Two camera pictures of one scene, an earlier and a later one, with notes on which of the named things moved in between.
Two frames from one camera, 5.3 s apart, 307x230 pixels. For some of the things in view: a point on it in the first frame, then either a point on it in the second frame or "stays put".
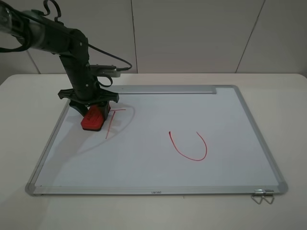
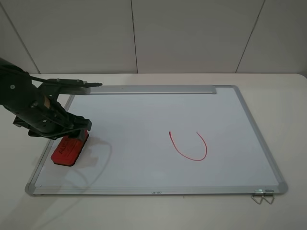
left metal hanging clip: [258, 191] stays put
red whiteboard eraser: [93, 119] → [68, 151]
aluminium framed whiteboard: [161, 140] stays put
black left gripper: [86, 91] → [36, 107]
